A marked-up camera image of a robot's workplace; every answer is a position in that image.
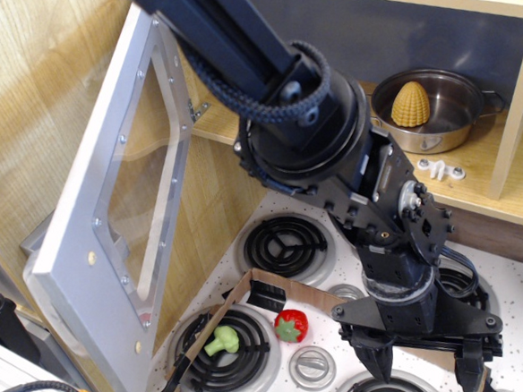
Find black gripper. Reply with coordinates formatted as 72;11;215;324
330;292;503;392

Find grey microwave door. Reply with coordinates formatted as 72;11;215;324
23;5;193;392

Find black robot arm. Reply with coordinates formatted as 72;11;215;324
133;0;502;392

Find front right stove burner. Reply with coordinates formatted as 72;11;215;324
335;370;439;392

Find stove burner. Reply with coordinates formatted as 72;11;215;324
335;370;439;392
234;213;336;286
179;304;281;392
438;258;501;316

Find back right stove burner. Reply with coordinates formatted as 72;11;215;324
438;258;501;316

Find small grey centre knob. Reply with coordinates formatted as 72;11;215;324
328;284;365;302

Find grey stove knob front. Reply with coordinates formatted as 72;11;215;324
287;345;337;391

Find red toy strawberry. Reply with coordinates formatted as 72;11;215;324
274;309;309;343

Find brown cardboard barrier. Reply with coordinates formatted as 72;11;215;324
134;251;492;392

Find back left stove burner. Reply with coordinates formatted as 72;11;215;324
234;213;336;286

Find green toy broccoli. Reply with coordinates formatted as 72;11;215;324
204;325;240;356

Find front left stove burner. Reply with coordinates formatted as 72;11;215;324
179;304;281;392

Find steel pot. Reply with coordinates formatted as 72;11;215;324
371;69;507;154

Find yellow toy corn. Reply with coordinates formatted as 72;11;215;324
391;81;431;128

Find black equipment left edge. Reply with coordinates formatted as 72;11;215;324
0;294;41;365

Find grey wall holder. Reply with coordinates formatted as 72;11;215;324
20;219;50;257

